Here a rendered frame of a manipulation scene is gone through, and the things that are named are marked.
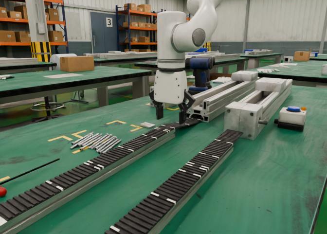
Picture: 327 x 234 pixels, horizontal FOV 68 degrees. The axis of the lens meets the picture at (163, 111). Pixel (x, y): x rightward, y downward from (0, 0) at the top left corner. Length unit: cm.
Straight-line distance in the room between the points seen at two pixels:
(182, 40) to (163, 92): 18
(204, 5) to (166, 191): 48
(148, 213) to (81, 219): 13
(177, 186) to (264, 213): 16
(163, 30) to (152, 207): 47
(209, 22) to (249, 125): 34
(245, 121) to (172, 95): 24
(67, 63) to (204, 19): 221
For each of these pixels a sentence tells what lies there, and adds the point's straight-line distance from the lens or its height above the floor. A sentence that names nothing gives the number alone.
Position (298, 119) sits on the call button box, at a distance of 95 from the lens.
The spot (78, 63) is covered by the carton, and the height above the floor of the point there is 86.
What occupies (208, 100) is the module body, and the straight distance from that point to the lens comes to 93.
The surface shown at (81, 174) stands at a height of 81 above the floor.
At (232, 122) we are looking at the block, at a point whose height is 83.
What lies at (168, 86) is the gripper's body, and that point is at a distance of 74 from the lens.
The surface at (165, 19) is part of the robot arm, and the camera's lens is 72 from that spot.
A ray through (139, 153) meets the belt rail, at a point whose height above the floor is 79.
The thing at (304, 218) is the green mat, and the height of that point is 78.
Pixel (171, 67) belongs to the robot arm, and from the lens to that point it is 71.
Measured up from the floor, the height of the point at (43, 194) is 81.
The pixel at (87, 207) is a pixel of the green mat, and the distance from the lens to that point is 50.
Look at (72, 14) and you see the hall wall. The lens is 1280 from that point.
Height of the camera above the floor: 107
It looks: 16 degrees down
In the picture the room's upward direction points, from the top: straight up
